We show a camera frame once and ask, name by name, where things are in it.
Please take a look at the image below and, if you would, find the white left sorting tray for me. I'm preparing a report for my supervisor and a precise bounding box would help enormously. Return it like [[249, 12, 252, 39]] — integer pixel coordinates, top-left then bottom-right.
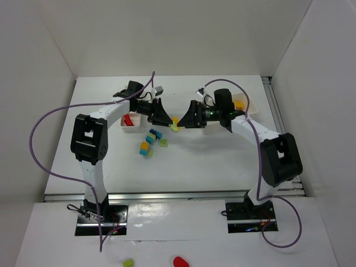
[[120, 112, 141, 134]]

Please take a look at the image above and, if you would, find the lime lego on front ledge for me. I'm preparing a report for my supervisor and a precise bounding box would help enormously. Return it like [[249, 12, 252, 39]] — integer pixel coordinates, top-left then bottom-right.
[[122, 259, 134, 267]]

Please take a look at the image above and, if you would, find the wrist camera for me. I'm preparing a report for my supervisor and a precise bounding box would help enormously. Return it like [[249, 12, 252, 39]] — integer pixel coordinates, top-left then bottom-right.
[[196, 87, 206, 97], [152, 86, 164, 97]]

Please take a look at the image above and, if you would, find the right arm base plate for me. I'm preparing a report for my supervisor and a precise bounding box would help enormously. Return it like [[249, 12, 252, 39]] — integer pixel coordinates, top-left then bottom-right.
[[220, 201, 278, 234]]

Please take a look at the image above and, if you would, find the lime rounded lego brick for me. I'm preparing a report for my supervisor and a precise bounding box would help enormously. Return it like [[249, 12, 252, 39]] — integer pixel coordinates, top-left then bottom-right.
[[169, 124, 180, 132]]

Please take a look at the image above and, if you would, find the yellow butterfly lego brick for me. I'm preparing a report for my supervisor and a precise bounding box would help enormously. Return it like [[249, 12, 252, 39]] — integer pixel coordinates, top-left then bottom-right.
[[234, 101, 245, 110]]

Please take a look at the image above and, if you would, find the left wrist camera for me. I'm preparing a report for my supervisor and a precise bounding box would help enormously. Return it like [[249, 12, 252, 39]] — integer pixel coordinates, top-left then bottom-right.
[[152, 86, 164, 97]]

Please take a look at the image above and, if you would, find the teal and lime lego stack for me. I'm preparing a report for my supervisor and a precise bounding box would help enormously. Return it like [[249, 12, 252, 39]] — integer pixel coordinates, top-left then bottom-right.
[[145, 133, 156, 144]]

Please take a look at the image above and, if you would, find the red lego brick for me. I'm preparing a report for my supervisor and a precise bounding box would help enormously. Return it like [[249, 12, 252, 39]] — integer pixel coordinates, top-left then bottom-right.
[[123, 114, 134, 127]]

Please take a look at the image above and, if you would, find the white right sorting tray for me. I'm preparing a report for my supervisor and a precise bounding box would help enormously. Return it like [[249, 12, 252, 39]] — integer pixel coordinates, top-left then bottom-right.
[[232, 92, 259, 115]]

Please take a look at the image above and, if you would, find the purple lego brick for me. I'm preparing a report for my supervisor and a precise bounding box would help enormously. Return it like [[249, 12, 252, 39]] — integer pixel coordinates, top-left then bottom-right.
[[154, 132, 162, 140]]

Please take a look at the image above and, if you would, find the teal lime yellow lego cluster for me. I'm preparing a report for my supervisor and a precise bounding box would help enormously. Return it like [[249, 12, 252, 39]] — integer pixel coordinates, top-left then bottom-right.
[[139, 141, 154, 157]]

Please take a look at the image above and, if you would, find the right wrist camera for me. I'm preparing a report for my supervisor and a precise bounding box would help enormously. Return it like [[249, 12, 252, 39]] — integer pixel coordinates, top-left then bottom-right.
[[196, 87, 206, 97]]

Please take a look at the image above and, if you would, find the aluminium front rail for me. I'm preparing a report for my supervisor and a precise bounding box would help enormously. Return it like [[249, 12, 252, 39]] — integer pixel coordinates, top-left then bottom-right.
[[43, 189, 306, 203]]

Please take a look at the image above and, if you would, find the small lime lego brick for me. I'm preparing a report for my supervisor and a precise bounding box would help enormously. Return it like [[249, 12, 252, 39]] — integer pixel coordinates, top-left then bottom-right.
[[160, 139, 168, 147]]

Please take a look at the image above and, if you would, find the white sorting tray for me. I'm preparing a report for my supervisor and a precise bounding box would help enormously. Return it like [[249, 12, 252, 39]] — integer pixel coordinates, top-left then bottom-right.
[[120, 112, 141, 134], [232, 92, 259, 115]]

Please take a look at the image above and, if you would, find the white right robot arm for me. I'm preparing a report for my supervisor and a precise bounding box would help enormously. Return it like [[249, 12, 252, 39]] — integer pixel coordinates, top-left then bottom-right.
[[177, 88, 303, 215]]

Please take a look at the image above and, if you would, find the long teal lego brick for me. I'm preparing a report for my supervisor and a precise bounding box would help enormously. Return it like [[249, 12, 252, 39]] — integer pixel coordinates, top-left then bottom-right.
[[149, 128, 162, 140]]

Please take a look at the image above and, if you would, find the red piece on front ledge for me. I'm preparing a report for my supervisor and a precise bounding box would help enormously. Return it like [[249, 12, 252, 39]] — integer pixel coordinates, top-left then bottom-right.
[[173, 256, 190, 267]]

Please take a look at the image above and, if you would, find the aluminium side rail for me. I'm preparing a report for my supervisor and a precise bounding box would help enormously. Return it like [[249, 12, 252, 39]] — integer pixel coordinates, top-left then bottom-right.
[[261, 76, 303, 190]]

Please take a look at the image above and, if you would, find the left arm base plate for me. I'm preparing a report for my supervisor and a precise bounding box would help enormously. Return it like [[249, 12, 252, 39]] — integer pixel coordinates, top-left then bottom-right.
[[67, 204, 128, 236]]

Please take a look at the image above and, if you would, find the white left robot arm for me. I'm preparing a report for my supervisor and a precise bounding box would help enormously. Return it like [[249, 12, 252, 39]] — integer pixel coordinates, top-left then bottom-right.
[[70, 81, 172, 217]]

